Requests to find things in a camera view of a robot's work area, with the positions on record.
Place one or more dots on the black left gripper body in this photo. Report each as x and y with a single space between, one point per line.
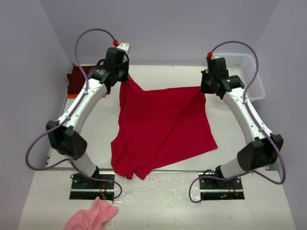
123 70

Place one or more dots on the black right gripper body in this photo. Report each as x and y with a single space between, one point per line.
206 84

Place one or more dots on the red t-shirt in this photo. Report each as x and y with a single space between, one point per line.
158 128

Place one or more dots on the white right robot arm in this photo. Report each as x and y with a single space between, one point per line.
262 145

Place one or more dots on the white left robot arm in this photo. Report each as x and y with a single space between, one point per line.
64 134

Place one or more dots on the dark maroon folded t-shirt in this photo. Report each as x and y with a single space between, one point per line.
76 81

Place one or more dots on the orange folded t-shirt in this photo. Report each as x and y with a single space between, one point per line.
74 96

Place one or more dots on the pink cloth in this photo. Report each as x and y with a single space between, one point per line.
100 213

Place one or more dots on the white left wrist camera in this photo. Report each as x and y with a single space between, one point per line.
124 46

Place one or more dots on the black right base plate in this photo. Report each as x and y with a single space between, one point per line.
211 189

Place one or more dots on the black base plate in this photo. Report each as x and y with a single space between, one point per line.
211 189
83 189

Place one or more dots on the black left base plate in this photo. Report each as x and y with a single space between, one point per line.
83 189

